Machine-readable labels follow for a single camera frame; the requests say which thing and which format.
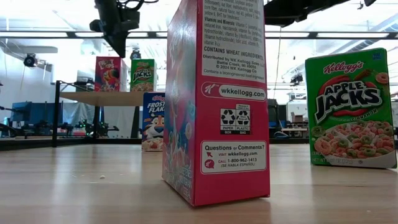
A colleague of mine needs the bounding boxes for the red Froot Loops cereal box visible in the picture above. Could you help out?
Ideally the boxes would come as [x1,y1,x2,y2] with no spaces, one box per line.
[94,55,128,93]
[161,0,271,207]

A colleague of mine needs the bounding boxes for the blue Frosted Flakes cereal box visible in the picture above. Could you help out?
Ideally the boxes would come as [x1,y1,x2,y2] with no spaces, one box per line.
[141,91,166,152]

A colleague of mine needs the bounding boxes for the brown cardboard box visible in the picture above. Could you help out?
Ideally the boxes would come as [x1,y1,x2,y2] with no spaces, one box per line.
[290,111,305,123]

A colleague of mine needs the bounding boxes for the blue partition screen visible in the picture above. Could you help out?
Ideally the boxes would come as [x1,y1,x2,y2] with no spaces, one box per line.
[11,101,63,126]

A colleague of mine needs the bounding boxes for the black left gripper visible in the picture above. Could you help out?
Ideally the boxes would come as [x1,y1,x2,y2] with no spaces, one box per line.
[89,7,141,58]

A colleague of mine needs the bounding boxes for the black metal shelf frame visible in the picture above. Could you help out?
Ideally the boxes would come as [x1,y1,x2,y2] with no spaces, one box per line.
[52,80,141,148]

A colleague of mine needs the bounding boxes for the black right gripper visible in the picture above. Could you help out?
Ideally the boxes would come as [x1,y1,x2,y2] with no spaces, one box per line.
[264,0,352,27]

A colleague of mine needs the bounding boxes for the green Apple Jacks cereal box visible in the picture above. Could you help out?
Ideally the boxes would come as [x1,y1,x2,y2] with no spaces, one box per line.
[305,47,398,170]
[130,58,158,93]

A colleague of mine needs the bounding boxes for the thin hanging cable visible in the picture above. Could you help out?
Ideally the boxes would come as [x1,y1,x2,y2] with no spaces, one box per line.
[273,26,282,100]

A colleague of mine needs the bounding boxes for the black monitor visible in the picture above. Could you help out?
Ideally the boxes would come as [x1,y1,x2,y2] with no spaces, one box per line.
[267,98,280,138]

